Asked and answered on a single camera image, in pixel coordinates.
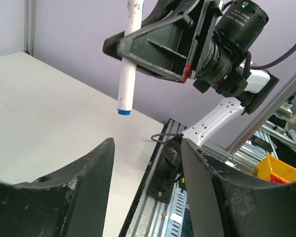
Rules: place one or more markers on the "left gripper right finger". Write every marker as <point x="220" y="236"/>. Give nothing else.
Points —
<point x="226" y="202"/>

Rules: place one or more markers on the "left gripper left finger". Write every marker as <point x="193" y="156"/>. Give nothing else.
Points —
<point x="69" y="202"/>

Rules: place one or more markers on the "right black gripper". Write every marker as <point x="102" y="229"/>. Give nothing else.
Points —
<point x="155" y="46"/>

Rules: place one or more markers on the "white marker blue end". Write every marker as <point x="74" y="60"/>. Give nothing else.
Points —
<point x="128" y="68"/>

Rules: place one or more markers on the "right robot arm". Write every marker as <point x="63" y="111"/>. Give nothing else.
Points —
<point x="227" y="69"/>

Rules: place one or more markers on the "red storage bin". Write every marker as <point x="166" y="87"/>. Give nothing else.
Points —
<point x="276" y="179"/>

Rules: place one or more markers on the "yellow storage bin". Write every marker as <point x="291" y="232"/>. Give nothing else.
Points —
<point x="272" y="165"/>

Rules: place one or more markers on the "perforated blue cable tray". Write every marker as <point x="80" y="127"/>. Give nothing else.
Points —
<point x="178" y="223"/>

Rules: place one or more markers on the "aluminium rail frame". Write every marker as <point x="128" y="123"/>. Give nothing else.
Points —
<point x="149" y="212"/>

